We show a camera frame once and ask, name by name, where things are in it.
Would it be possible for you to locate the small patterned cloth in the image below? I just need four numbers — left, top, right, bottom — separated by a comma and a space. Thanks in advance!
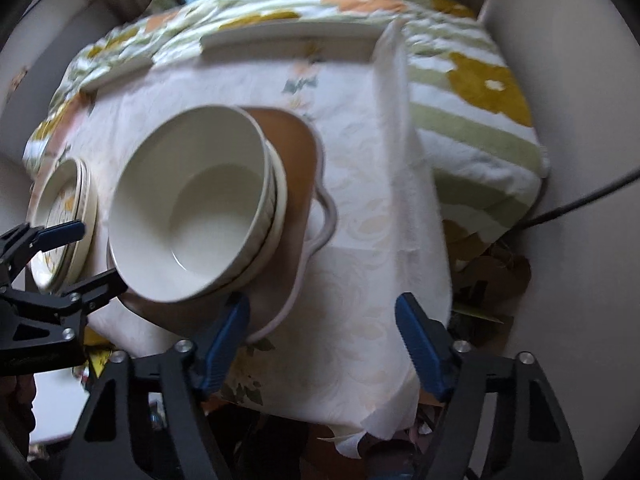
7, 65, 30, 93

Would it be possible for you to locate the grey cushion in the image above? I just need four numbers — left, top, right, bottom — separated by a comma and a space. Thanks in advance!
0, 5, 146, 161

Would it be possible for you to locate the short white oblong dish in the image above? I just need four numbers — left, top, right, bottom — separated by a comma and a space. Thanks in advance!
80, 52, 153, 93

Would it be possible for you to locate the cream patterned tablecloth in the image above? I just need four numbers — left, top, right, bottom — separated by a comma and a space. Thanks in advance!
75, 20, 453, 461

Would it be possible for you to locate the black cable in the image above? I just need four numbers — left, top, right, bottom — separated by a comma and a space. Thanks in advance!
522, 170, 640, 228

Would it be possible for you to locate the person's left hand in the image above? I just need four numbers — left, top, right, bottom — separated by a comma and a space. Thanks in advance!
0, 374, 37, 441

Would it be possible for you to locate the brown tray with pink rim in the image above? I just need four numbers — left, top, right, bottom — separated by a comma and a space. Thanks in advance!
120, 106, 338, 346

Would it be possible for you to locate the small white table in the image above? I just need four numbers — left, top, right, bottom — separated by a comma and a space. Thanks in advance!
30, 360, 96, 446

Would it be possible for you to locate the floral striped blanket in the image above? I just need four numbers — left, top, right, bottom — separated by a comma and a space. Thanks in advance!
22, 0, 551, 251

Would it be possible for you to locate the small cream bowl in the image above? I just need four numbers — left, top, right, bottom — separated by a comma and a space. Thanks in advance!
106, 105, 275, 303

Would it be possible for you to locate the large white deep plate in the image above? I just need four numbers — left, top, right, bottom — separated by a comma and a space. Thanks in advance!
30, 159, 100, 293

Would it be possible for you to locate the long white oblong dish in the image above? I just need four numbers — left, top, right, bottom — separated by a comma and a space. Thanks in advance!
200, 22, 396, 63

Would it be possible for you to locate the green patterned cushion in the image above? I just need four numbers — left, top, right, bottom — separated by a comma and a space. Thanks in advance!
145, 0, 177, 20

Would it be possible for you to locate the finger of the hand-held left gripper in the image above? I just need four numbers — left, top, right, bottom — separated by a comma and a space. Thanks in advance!
0, 219, 87, 287
50, 267, 129, 318

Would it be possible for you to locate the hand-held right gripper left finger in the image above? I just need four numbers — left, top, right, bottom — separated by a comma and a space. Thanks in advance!
60, 292, 251, 480

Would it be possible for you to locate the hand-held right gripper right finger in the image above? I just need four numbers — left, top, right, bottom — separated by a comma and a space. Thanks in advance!
395, 292, 583, 480

